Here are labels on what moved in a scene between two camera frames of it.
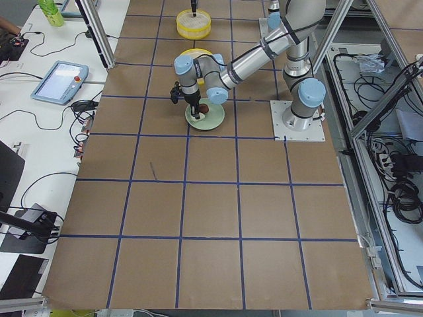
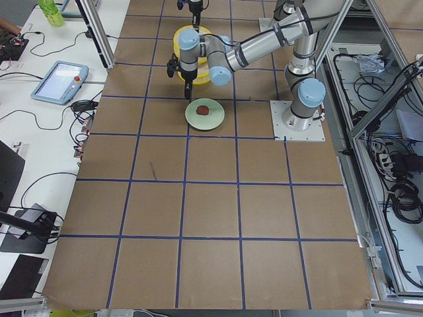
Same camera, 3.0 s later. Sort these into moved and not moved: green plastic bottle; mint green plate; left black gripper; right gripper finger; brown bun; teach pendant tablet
Moved: left black gripper; right gripper finger
Not moved: green plastic bottle; mint green plate; brown bun; teach pendant tablet
